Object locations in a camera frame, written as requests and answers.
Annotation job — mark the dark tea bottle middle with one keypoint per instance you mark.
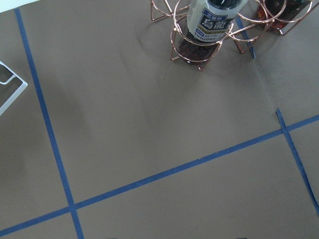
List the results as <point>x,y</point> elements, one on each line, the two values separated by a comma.
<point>292,9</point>

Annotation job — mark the copper wire bottle rack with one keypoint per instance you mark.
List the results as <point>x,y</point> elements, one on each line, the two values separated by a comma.
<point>244,30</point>

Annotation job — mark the dark tea bottle left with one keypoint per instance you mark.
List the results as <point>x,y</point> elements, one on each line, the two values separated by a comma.
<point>207,23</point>

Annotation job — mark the dark tea bottle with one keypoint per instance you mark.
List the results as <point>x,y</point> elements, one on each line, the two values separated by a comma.
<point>292,9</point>
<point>207,23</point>

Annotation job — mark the white wire cup basket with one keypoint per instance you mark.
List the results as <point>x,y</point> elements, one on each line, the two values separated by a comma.
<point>11,87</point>

